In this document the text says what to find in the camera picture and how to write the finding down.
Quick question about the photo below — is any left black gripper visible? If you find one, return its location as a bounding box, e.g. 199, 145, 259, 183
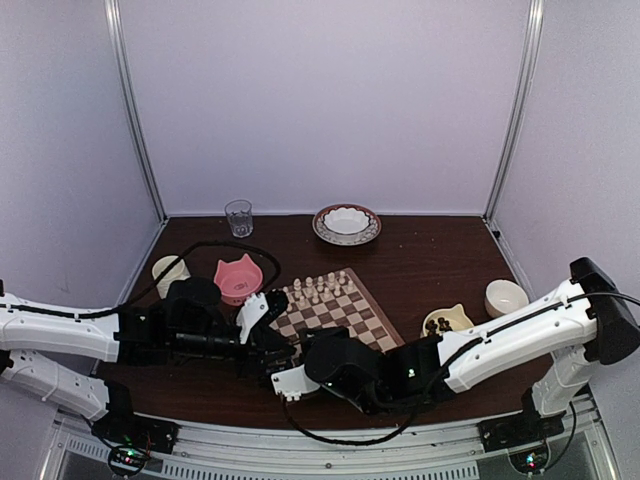
170, 322, 296, 380

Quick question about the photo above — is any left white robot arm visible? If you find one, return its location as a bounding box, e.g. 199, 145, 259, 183
1, 277, 269, 444

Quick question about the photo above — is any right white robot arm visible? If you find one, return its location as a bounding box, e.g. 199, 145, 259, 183
303, 257, 639, 414

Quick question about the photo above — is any wooden chess board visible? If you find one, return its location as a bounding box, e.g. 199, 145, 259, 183
271, 268, 404, 352

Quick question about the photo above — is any white chess piece tall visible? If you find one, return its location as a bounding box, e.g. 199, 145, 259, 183
293, 278, 304, 300

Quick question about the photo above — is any cream ceramic mug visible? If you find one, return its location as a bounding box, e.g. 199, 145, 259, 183
151, 255, 191, 299

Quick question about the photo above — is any pink cat-ear bowl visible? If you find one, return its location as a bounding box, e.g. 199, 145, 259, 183
213, 254, 264, 306

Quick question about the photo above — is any cream cat-ear bowl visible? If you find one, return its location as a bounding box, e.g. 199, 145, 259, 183
420, 303, 474, 338

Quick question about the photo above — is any clear drinking glass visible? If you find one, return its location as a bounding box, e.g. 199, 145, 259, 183
224, 199, 253, 238

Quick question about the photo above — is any white scalloped bowl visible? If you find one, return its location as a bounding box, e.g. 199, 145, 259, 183
323, 207, 370, 235

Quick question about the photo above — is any patterned ceramic plate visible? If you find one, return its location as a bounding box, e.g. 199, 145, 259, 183
312, 204, 382, 247

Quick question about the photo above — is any small white cup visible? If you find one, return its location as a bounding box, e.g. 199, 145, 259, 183
484, 279, 529, 319

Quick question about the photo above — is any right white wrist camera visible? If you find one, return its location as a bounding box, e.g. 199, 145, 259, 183
271, 365, 321, 402

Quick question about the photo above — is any right black cable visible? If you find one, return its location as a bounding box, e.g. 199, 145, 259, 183
281, 394, 426, 446

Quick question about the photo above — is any black cable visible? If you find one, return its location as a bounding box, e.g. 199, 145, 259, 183
114, 240, 282, 311
281, 394, 426, 446

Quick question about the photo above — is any left black cable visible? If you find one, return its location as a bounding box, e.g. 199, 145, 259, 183
114, 240, 282, 311

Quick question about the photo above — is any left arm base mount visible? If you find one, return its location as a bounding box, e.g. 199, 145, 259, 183
91, 380, 179, 454

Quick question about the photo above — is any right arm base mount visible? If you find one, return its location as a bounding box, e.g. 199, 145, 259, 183
478, 388, 566, 452

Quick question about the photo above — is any left aluminium frame post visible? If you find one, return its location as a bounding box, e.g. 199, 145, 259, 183
104, 0, 168, 223

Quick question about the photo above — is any aluminium frame post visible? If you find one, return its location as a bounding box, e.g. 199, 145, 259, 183
483, 0, 545, 225
104, 0, 168, 223

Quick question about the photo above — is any right aluminium frame post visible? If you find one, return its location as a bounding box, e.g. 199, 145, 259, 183
483, 0, 545, 225

